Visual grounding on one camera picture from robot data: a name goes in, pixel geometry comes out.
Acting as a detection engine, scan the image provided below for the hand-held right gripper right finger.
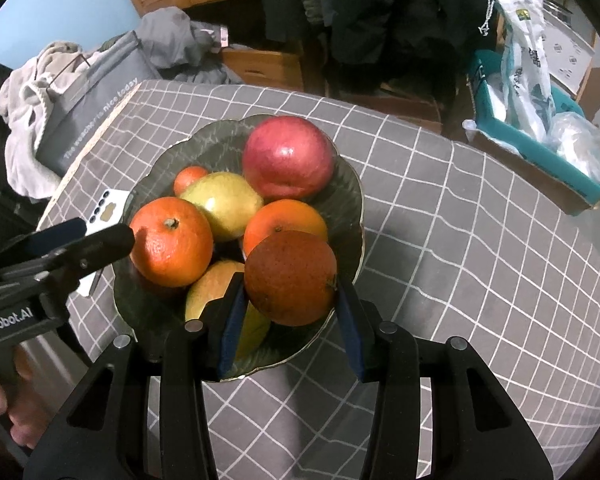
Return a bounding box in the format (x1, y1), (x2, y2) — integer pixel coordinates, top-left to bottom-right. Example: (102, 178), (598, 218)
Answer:
(336, 277), (553, 480)

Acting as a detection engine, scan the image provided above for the yellow lemon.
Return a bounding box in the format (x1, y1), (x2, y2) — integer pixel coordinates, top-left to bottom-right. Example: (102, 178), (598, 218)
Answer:
(180, 171), (266, 243)

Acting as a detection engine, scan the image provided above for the cardboard box with label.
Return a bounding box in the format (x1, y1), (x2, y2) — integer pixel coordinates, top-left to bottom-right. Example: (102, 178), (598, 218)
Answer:
(330, 80), (446, 133)

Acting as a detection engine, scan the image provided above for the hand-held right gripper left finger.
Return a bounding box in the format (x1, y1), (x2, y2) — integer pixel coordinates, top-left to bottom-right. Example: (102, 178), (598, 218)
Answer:
(22, 271), (248, 480)

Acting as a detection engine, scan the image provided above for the teal plastic basket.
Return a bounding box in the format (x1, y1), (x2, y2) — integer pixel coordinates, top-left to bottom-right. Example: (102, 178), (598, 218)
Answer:
(467, 50), (600, 206)

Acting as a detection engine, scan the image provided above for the black hanging coat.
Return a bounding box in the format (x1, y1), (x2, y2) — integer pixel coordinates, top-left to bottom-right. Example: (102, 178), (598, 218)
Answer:
(330, 0), (501, 106)

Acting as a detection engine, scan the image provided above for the wooden drawer box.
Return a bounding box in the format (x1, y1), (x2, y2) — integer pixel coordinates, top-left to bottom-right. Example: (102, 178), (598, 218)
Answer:
(221, 47), (306, 91)

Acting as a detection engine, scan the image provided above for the beige blanket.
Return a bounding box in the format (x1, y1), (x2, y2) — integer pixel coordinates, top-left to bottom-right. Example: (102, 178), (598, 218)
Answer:
(0, 42), (88, 191)

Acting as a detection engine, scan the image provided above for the grey checked tablecloth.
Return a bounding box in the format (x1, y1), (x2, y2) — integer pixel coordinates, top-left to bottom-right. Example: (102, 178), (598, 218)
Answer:
(36, 79), (600, 480)

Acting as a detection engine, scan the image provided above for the grey clothes pile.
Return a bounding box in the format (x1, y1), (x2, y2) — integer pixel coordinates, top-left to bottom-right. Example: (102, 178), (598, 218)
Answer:
(135, 7), (246, 86)

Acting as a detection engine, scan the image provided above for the white printed rice bag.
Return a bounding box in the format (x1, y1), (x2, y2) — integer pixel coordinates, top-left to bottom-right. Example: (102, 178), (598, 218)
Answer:
(475, 0), (556, 143)

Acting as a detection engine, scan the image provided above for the clear plastic bag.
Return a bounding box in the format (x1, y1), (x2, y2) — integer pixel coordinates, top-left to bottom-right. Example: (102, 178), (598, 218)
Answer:
(550, 111), (600, 186)

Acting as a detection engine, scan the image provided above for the dark cloth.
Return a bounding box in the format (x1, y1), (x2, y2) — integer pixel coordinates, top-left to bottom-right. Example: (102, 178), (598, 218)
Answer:
(0, 60), (46, 261)

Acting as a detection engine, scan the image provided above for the red apple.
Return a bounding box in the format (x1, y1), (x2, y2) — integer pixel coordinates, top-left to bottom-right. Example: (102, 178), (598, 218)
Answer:
(241, 116), (336, 202)

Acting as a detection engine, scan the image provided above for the dark grey hanging jacket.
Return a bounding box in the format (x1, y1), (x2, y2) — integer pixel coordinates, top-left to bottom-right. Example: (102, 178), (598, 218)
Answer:
(255, 0), (331, 43)

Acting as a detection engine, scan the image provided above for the white patterned crate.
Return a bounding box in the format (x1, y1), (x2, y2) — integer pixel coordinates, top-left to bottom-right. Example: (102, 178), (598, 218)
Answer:
(542, 20), (596, 96)

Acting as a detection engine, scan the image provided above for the plain cardboard box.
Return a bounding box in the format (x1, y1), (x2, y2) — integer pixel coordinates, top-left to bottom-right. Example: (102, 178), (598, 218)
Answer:
(462, 120), (600, 217)

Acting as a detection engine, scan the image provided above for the dark reddish orange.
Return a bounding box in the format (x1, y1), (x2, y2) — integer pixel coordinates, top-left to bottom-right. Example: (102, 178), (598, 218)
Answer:
(243, 230), (339, 327)

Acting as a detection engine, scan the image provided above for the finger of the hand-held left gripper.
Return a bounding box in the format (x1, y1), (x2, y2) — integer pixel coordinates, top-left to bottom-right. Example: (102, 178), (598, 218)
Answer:
(0, 218), (88, 271)
(0, 223), (136, 291)

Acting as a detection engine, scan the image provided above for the white smartphone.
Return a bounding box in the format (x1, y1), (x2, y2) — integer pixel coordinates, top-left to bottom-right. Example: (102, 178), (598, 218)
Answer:
(75, 189), (131, 298)

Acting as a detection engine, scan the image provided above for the grey tote bag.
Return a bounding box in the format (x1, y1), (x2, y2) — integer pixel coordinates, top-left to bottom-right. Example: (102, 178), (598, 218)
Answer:
(35, 30), (161, 176)

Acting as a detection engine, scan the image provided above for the green glass bowl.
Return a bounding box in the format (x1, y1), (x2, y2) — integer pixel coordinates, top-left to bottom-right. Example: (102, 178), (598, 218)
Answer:
(112, 114), (366, 383)

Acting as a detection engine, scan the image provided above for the small tangerine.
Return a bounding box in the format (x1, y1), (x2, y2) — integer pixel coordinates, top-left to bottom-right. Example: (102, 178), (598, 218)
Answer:
(173, 166), (210, 197)

